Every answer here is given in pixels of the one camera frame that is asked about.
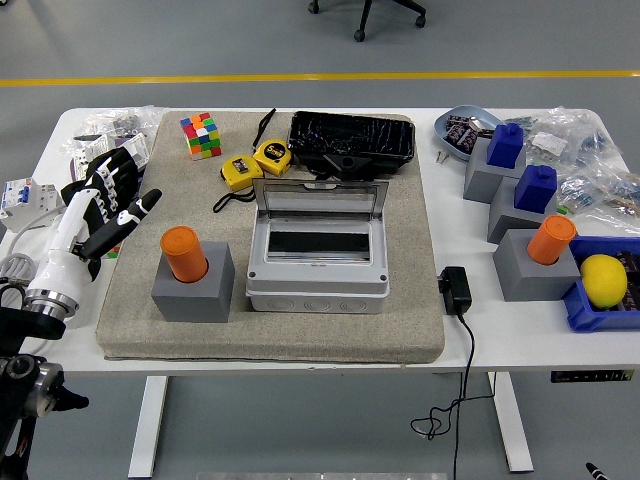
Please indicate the grey block holder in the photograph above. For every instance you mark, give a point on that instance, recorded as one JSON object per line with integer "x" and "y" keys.
{"x": 480, "y": 182}
{"x": 530, "y": 282}
{"x": 505, "y": 222}
{"x": 192, "y": 302}

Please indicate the white purple paper packet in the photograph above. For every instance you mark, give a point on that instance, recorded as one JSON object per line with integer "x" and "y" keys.
{"x": 85, "y": 150}

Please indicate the transparent hinged box lid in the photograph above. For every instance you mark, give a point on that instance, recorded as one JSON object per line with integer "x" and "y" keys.
{"x": 320, "y": 200}

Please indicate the blue-grey dish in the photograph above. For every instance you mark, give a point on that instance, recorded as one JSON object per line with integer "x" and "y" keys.
{"x": 442, "y": 131}

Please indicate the black table control panel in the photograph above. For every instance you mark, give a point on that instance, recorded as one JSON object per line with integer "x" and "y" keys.
{"x": 590, "y": 376}

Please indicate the dark packets in bin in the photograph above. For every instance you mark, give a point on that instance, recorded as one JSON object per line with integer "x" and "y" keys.
{"x": 631, "y": 262}

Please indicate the blue storage bin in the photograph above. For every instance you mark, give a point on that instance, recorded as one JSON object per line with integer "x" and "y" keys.
{"x": 590, "y": 320}

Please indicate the small clear parts bag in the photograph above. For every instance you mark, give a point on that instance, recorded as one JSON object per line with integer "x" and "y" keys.
{"x": 522, "y": 123}

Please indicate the blue plastic block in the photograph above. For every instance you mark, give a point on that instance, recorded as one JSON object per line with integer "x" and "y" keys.
{"x": 536, "y": 189}
{"x": 505, "y": 147}

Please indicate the grey-brown mat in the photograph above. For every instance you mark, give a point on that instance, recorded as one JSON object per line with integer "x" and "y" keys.
{"x": 325, "y": 335}

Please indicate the black cloth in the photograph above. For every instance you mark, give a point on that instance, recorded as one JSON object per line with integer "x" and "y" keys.
{"x": 69, "y": 191}

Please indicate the dark snack packet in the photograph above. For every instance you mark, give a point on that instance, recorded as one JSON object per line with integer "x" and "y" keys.
{"x": 456, "y": 120}
{"x": 469, "y": 141}
{"x": 455, "y": 134}

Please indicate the small green connector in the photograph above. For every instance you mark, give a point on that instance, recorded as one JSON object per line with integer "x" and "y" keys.
{"x": 563, "y": 209}

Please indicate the grey electrical enclosure box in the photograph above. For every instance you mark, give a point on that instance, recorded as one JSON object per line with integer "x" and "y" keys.
{"x": 320, "y": 295}

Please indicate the silver brown wrapped item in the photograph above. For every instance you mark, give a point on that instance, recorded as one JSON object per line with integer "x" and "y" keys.
{"x": 480, "y": 126}

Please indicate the clear bag of dark screws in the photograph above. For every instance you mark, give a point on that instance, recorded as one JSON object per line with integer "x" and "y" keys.
{"x": 120, "y": 120}

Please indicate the yellow lemon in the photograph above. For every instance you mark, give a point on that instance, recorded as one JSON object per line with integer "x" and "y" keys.
{"x": 604, "y": 280}

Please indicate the yellow tape measure clear window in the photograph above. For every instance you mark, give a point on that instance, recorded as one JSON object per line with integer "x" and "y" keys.
{"x": 241, "y": 171}

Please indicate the white power strip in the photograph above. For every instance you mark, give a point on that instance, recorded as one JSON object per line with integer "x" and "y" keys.
{"x": 85, "y": 312}

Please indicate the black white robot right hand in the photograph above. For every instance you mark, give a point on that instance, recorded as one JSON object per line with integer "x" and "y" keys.
{"x": 596, "y": 472}

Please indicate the black power adapter plug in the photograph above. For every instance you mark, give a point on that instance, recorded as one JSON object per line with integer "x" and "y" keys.
{"x": 455, "y": 290}

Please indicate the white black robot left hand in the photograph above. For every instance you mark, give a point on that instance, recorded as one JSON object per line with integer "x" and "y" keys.
{"x": 60, "y": 260}

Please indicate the yellow tape measure 5m print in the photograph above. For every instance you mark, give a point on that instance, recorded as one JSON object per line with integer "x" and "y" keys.
{"x": 272, "y": 156}

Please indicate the large clear parts bag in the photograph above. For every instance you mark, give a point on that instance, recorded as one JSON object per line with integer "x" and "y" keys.
{"x": 575, "y": 135}

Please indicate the black plastic tray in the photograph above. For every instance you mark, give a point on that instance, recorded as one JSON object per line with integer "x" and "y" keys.
{"x": 350, "y": 135}

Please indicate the white table leg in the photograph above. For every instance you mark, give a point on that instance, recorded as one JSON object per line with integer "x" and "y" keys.
{"x": 147, "y": 425}
{"x": 515, "y": 425}

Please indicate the orange cylinder battery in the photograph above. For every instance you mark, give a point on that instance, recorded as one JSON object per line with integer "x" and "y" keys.
{"x": 184, "y": 255}
{"x": 550, "y": 240}

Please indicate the white circuit breaker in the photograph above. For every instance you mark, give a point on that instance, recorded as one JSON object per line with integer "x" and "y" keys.
{"x": 25, "y": 200}

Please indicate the clear bag of components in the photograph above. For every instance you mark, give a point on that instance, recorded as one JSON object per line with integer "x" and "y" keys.
{"x": 600, "y": 195}

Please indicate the black office chair base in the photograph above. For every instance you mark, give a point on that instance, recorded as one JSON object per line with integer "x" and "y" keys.
{"x": 362, "y": 20}

